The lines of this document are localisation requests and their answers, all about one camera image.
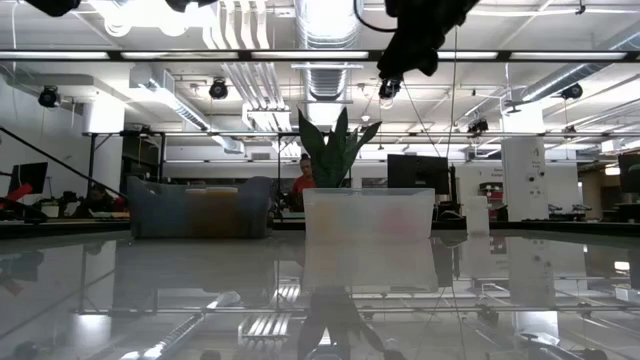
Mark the large black monitor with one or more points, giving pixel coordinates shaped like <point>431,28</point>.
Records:
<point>417,172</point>

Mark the person behind plant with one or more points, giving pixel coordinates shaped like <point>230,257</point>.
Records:
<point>303,185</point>

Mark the large orange medicine bottle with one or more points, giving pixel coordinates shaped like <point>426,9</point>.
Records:
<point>222,212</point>

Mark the dark edge monitor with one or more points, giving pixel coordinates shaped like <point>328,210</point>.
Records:
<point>630,172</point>

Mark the person seated at far bench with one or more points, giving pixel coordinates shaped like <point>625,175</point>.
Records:
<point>97,202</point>

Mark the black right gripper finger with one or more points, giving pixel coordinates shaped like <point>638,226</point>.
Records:
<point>415,50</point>

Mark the red bar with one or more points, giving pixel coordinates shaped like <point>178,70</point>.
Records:
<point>17,195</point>

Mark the tilted black monitor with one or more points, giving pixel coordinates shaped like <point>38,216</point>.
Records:
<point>30,177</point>

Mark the clear plastic bin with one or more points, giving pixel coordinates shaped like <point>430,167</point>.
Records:
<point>365,220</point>

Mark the green snake plant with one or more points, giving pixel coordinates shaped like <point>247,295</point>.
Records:
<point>335,160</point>

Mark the grey plastic bin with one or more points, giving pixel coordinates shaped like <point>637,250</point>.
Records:
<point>155,215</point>

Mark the silver ventilation duct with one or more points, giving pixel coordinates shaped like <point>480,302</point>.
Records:
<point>327,30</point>

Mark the pink medicine bottle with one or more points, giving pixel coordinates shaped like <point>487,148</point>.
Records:
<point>400,220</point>

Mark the white plastic bottle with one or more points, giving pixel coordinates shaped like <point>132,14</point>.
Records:
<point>477,215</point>

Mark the orange medicine bottle white cap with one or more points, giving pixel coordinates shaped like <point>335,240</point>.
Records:
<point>196,212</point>

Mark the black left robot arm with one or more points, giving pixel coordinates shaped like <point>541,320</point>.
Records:
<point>52,5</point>

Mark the white structural column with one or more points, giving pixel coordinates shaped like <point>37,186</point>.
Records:
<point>525,175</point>

